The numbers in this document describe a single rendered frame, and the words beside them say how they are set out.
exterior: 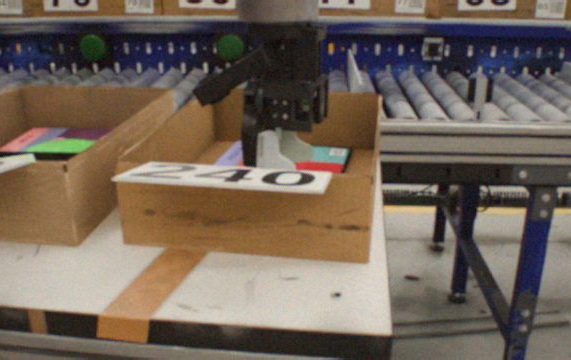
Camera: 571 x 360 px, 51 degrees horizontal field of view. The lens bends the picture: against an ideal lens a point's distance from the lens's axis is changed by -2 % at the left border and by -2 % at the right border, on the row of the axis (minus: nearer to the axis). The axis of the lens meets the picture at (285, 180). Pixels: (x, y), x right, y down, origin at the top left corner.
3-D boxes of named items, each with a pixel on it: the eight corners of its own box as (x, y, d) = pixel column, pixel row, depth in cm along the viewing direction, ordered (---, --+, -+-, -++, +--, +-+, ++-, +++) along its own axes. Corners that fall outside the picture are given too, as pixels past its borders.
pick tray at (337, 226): (119, 244, 68) (110, 161, 65) (212, 144, 104) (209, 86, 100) (371, 265, 64) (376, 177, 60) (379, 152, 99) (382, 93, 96)
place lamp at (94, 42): (80, 60, 169) (77, 35, 166) (82, 60, 170) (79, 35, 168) (104, 60, 169) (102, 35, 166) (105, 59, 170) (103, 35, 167)
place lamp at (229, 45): (217, 60, 167) (216, 35, 165) (218, 59, 168) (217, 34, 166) (242, 60, 167) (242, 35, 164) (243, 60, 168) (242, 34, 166)
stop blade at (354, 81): (358, 127, 125) (359, 84, 121) (347, 82, 167) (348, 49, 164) (361, 127, 125) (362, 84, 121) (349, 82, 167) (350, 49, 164)
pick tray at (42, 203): (-134, 231, 71) (-155, 154, 68) (26, 139, 107) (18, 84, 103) (78, 248, 68) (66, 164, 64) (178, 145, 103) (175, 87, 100)
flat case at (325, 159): (340, 186, 84) (340, 176, 84) (210, 176, 88) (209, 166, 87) (352, 156, 96) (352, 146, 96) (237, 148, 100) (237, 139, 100)
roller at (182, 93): (142, 137, 124) (140, 114, 123) (190, 84, 173) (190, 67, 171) (165, 138, 124) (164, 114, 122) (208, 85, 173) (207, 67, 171)
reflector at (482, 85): (464, 132, 120) (469, 77, 116) (463, 130, 120) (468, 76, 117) (488, 132, 119) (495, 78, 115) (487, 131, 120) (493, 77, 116)
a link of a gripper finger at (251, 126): (251, 169, 68) (257, 90, 67) (238, 167, 68) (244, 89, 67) (265, 166, 72) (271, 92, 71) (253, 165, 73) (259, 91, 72)
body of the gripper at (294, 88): (310, 139, 67) (311, 28, 63) (238, 132, 69) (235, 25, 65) (328, 122, 74) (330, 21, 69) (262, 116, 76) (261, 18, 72)
